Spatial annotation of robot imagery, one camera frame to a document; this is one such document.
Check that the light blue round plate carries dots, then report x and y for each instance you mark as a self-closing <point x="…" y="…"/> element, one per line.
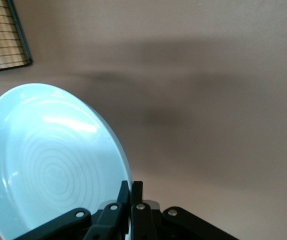
<point x="46" y="150"/>

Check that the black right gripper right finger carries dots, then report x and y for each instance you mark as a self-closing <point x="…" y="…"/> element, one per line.
<point x="146" y="225"/>

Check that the brown table mat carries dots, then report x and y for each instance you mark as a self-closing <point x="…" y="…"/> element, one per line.
<point x="208" y="125"/>

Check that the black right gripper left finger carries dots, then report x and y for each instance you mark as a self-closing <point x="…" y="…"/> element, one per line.
<point x="103" y="225"/>

